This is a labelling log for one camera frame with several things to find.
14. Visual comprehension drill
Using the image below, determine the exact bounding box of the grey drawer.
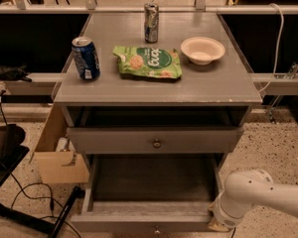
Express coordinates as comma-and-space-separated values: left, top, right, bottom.
67, 127, 243, 154
72, 154, 222, 233

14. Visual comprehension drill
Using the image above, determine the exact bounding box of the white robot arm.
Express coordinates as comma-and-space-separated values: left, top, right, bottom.
208, 170, 298, 232

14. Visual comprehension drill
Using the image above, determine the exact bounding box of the grey drawer cabinet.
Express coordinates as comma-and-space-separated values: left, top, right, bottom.
54, 11, 263, 164

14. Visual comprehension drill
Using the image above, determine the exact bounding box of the grey top drawer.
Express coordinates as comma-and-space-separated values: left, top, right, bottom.
67, 127, 243, 154

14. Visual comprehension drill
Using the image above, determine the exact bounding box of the cardboard box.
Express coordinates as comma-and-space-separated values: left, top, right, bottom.
34, 106, 89, 183

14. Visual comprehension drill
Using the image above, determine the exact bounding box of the green snack bag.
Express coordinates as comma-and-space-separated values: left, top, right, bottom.
112, 46, 182, 79

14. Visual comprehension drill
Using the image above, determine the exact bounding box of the white paper bowl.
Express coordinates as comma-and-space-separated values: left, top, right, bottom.
181, 37, 225, 65

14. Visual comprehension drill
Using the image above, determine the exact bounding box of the blue soda can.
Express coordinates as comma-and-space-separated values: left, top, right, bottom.
72, 37, 100, 80

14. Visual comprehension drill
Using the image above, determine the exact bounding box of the black floor stand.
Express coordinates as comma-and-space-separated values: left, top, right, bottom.
0, 124, 84, 238

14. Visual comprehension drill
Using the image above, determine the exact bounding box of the silver tall drink can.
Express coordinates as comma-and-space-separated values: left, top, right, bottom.
144, 3, 159, 43

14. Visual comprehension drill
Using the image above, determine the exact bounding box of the black object on ledge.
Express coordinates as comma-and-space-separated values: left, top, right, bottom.
0, 65, 32, 82

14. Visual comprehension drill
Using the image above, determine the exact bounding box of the black floor cable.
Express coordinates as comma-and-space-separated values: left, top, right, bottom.
9, 172, 83, 238

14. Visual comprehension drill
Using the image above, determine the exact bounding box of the white hanging cable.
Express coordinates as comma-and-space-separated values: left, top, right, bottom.
257, 3, 286, 94

